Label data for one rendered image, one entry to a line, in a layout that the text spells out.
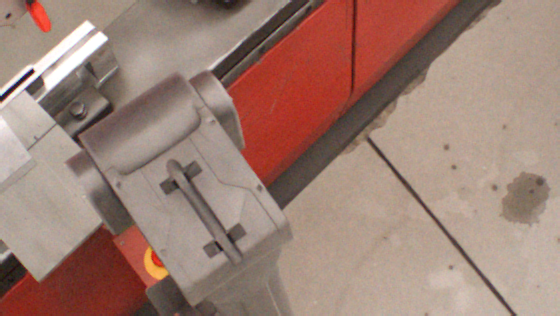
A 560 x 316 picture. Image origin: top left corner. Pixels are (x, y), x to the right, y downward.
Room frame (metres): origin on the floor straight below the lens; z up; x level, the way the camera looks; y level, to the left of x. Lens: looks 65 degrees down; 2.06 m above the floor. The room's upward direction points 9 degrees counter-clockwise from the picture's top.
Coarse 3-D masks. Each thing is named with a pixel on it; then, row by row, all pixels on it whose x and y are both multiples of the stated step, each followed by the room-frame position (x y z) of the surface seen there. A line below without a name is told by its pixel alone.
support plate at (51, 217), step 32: (32, 128) 0.61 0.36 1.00; (64, 160) 0.54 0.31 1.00; (32, 192) 0.50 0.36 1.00; (64, 192) 0.49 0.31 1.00; (0, 224) 0.46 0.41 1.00; (32, 224) 0.45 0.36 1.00; (64, 224) 0.44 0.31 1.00; (96, 224) 0.43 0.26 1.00; (32, 256) 0.40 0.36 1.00; (64, 256) 0.39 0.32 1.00
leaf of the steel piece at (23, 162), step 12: (0, 120) 0.63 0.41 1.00; (0, 132) 0.61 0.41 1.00; (12, 132) 0.60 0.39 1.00; (0, 144) 0.59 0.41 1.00; (12, 144) 0.58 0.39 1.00; (0, 156) 0.57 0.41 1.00; (12, 156) 0.56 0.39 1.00; (24, 156) 0.56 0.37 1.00; (0, 168) 0.55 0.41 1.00; (12, 168) 0.54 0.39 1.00; (24, 168) 0.53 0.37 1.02; (0, 180) 0.53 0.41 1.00; (12, 180) 0.52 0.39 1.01; (0, 192) 0.51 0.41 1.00
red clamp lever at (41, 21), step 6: (30, 0) 0.66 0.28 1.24; (36, 0) 0.68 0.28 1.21; (30, 6) 0.67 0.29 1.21; (36, 6) 0.67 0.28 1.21; (42, 6) 0.68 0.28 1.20; (30, 12) 0.67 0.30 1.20; (36, 12) 0.67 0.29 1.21; (42, 12) 0.67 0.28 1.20; (36, 18) 0.67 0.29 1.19; (42, 18) 0.67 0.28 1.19; (36, 24) 0.67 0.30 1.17; (42, 24) 0.66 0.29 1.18; (48, 24) 0.67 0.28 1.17; (42, 30) 0.67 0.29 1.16; (48, 30) 0.67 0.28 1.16
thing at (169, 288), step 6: (162, 282) 0.31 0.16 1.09; (168, 282) 0.31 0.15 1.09; (174, 282) 0.31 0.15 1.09; (162, 288) 0.30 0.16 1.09; (168, 288) 0.30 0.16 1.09; (174, 288) 0.30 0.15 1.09; (168, 294) 0.29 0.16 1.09; (174, 294) 0.29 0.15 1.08; (180, 294) 0.29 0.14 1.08; (174, 300) 0.29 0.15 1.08; (180, 300) 0.28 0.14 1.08; (174, 306) 0.28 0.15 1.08; (180, 306) 0.28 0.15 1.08
